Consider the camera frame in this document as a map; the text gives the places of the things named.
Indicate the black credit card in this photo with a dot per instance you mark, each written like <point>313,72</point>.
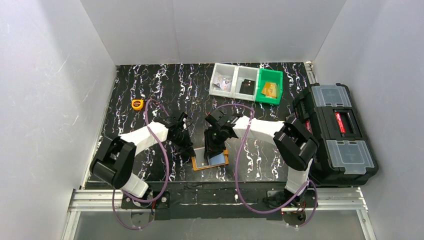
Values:
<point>249,84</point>

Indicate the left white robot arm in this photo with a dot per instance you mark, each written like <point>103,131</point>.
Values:
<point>114,159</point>

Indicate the yellow tape measure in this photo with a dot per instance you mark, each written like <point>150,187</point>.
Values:
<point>137,104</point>

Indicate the orange leather card holder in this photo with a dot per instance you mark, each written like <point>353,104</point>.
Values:
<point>200,163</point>

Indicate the left grey plastic bin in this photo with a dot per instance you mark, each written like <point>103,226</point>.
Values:
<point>227,70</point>

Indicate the black plastic toolbox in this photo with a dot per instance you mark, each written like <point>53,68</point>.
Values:
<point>344,157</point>

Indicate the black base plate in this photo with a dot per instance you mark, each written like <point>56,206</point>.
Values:
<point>222,200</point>

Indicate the black card in bin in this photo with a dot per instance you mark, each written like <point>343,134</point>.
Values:
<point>245,89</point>

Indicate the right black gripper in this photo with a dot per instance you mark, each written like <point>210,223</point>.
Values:
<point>214,142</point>

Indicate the grey plastic bin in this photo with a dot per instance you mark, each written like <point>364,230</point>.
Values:
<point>246,83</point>
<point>227,70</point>

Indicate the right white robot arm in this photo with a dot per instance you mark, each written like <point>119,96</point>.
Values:
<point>295,143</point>

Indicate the photo cards in bin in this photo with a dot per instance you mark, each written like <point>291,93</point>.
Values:
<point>223,83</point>

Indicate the aluminium frame rail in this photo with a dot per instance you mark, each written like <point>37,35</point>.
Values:
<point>107,200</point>

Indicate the green plastic bin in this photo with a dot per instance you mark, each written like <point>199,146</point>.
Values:
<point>267,75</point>

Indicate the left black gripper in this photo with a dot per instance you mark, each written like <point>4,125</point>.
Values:
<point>185,141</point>

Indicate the gold credit card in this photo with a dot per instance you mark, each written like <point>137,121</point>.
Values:
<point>263,91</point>

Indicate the middle grey plastic bin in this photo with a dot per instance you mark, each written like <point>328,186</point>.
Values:
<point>246,83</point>

